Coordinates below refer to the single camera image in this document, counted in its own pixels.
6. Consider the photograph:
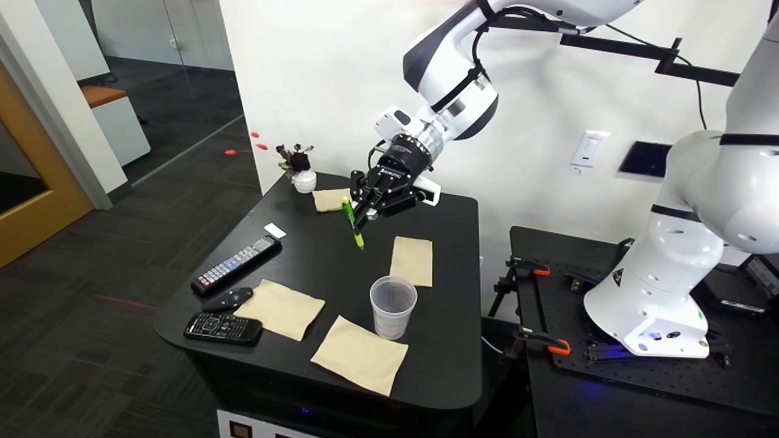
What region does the black calculator remote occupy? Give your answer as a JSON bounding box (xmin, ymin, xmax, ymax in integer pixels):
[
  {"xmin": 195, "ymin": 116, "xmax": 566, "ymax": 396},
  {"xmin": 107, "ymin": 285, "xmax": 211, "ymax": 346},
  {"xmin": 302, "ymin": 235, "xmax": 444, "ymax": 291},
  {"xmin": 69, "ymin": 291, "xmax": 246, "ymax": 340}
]
[{"xmin": 184, "ymin": 314, "xmax": 263, "ymax": 346}]

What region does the small black remote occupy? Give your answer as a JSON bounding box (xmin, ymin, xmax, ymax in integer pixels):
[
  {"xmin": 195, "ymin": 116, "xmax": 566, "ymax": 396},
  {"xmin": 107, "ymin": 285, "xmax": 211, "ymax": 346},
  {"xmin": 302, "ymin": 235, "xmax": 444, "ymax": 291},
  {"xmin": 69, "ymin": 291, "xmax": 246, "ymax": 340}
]
[{"xmin": 201, "ymin": 286, "xmax": 252, "ymax": 314}]

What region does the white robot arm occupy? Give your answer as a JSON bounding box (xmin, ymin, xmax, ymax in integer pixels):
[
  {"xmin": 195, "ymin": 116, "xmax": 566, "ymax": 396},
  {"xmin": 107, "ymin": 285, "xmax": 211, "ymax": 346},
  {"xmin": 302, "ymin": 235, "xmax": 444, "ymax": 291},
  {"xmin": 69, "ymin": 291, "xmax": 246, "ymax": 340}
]
[{"xmin": 351, "ymin": 0, "xmax": 779, "ymax": 228}]

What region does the large beige paper napkin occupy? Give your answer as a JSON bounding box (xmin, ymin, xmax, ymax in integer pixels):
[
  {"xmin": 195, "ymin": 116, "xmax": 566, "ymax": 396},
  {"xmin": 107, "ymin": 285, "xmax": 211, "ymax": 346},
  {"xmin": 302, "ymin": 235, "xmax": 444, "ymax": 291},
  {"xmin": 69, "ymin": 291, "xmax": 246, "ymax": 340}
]
[{"xmin": 390, "ymin": 235, "xmax": 433, "ymax": 286}]

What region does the white wall outlet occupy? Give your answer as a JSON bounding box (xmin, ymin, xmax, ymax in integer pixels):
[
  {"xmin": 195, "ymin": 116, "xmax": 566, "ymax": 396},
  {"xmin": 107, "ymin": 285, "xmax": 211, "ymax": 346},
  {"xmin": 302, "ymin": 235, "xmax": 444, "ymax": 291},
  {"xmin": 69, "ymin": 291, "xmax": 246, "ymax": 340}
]
[{"xmin": 570, "ymin": 132, "xmax": 611, "ymax": 173}]

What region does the orange clamp front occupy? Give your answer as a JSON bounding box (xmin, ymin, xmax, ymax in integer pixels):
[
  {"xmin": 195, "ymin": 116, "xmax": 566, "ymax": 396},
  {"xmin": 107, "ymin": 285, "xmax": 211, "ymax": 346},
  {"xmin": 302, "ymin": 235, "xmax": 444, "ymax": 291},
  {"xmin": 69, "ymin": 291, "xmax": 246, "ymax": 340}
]
[{"xmin": 484, "ymin": 324, "xmax": 573, "ymax": 363}]

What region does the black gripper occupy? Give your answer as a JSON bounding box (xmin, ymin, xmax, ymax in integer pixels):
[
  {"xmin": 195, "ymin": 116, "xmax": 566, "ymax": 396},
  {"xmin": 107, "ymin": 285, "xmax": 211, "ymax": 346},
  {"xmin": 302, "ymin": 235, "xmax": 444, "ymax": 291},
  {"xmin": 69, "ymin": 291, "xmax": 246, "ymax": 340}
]
[{"xmin": 351, "ymin": 134, "xmax": 439, "ymax": 222}]

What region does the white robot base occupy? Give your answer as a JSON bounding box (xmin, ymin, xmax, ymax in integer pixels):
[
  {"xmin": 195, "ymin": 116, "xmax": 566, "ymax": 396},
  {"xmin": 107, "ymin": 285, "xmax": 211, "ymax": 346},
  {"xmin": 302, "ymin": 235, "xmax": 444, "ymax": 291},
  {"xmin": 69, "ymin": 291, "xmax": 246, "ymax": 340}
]
[{"xmin": 584, "ymin": 132, "xmax": 779, "ymax": 360}]

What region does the white flower vase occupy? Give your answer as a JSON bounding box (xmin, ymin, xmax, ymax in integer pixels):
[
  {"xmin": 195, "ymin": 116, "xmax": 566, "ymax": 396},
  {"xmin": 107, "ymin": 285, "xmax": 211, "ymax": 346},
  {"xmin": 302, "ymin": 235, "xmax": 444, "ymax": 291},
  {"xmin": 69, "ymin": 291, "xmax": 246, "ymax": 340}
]
[{"xmin": 292, "ymin": 169, "xmax": 317, "ymax": 194}]

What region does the beige napkin near remotes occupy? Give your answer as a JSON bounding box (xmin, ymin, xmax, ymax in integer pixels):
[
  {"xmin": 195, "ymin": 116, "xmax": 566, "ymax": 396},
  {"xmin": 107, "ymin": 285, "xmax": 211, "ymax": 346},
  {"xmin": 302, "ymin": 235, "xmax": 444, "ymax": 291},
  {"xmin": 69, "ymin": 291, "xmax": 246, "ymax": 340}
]
[{"xmin": 235, "ymin": 279, "xmax": 324, "ymax": 340}]

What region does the beige napkin under cup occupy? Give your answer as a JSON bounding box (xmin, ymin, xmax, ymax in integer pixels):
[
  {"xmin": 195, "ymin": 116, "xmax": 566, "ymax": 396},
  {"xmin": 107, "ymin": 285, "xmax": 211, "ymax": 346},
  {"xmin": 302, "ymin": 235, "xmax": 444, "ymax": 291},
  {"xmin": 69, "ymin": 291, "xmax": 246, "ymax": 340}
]
[{"xmin": 310, "ymin": 317, "xmax": 408, "ymax": 396}]

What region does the small white eraser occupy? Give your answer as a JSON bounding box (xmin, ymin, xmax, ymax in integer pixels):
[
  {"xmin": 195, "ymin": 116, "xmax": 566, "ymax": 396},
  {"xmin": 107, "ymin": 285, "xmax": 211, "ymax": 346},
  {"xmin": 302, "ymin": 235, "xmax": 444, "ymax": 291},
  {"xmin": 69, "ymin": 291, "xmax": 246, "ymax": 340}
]
[{"xmin": 263, "ymin": 223, "xmax": 286, "ymax": 240}]

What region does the red flowers bouquet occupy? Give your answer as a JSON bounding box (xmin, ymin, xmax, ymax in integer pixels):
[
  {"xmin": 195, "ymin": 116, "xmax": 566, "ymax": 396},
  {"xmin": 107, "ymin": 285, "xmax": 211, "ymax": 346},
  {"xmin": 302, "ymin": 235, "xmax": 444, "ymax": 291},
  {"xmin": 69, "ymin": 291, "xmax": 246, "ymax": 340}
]
[{"xmin": 276, "ymin": 143, "xmax": 310, "ymax": 173}]

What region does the orange clamp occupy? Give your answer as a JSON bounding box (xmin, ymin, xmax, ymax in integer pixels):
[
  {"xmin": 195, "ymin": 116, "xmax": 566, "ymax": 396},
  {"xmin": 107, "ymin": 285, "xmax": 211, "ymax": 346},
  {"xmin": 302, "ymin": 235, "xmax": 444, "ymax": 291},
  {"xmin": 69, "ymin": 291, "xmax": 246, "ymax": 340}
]
[
  {"xmin": 493, "ymin": 257, "xmax": 549, "ymax": 294},
  {"xmin": 484, "ymin": 324, "xmax": 573, "ymax": 363}
]

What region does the clear plastic cup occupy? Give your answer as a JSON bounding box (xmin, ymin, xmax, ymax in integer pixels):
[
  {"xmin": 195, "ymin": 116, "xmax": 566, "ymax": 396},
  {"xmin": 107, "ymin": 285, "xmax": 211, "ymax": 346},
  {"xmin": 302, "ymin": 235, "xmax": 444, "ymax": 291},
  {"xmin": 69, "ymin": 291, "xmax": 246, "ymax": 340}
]
[{"xmin": 370, "ymin": 274, "xmax": 418, "ymax": 340}]

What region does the beige napkin near vase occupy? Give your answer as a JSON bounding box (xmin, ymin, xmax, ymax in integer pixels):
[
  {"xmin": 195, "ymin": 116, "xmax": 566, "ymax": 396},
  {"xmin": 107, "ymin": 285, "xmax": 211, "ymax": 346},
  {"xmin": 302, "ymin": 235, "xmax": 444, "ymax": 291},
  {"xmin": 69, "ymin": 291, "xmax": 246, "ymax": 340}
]
[{"xmin": 310, "ymin": 188, "xmax": 351, "ymax": 212}]

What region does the green pen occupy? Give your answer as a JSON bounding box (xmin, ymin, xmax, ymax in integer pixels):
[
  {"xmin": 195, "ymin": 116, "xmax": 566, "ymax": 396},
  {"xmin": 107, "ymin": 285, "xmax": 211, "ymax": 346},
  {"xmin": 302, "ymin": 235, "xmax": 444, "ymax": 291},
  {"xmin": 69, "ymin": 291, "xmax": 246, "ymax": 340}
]
[{"xmin": 340, "ymin": 200, "xmax": 365, "ymax": 251}]

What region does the long black remote control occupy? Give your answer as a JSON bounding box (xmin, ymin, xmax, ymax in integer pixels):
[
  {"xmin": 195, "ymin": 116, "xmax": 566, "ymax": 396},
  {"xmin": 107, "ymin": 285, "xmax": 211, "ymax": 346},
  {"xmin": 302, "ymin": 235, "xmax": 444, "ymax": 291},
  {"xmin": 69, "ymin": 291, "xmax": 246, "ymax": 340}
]
[{"xmin": 190, "ymin": 235, "xmax": 281, "ymax": 296}]

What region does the orange clamp rear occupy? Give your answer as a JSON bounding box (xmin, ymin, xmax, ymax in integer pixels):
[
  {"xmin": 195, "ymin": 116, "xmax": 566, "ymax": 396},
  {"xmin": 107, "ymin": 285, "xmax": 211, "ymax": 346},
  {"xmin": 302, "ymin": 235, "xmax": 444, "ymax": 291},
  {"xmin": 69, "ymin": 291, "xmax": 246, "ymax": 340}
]
[{"xmin": 493, "ymin": 257, "xmax": 549, "ymax": 294}]

